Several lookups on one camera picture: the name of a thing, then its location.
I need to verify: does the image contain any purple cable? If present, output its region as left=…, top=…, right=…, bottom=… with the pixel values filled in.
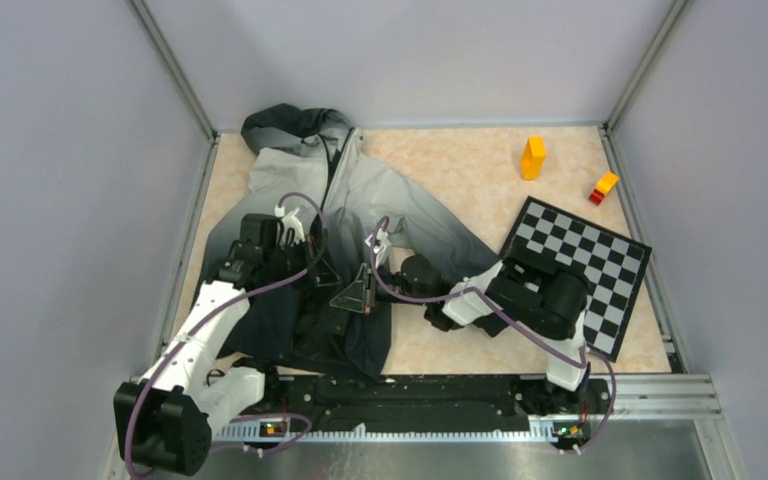
left=122, top=192, right=330, bottom=480
left=366, top=215, right=618, bottom=454

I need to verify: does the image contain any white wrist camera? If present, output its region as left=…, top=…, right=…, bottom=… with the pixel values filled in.
left=364, top=229, right=392, bottom=268
left=274, top=206, right=306, bottom=247

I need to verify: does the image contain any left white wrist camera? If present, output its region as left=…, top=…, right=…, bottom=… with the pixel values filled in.
left=274, top=206, right=306, bottom=247

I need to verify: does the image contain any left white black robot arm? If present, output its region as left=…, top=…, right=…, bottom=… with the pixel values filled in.
left=113, top=207, right=319, bottom=477

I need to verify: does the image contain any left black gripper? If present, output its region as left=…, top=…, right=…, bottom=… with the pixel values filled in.
left=263, top=233, right=342, bottom=291

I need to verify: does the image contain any black white checkerboard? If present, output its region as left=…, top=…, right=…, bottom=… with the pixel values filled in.
left=502, top=197, right=652, bottom=361

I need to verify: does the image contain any red yellow toy block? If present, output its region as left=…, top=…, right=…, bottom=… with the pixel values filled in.
left=588, top=172, right=620, bottom=205

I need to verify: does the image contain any aluminium frame rail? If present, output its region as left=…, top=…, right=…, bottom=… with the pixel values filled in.
left=118, top=372, right=723, bottom=444

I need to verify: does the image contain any grey black gradient hooded jacket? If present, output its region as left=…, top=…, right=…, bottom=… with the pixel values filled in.
left=203, top=104, right=497, bottom=378

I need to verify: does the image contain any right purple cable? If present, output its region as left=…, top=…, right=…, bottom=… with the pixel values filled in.
left=366, top=215, right=618, bottom=454

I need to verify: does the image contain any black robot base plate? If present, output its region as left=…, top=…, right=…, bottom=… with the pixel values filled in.
left=244, top=374, right=610, bottom=433

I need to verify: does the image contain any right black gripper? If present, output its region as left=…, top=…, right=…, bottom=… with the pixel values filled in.
left=331, top=260, right=429, bottom=314

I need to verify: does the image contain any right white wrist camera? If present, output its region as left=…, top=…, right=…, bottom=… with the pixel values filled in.
left=364, top=229, right=392, bottom=268

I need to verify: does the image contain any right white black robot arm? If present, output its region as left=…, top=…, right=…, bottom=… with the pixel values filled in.
left=329, top=253, right=590, bottom=412

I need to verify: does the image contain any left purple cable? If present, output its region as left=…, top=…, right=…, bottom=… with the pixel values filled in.
left=122, top=192, right=330, bottom=480

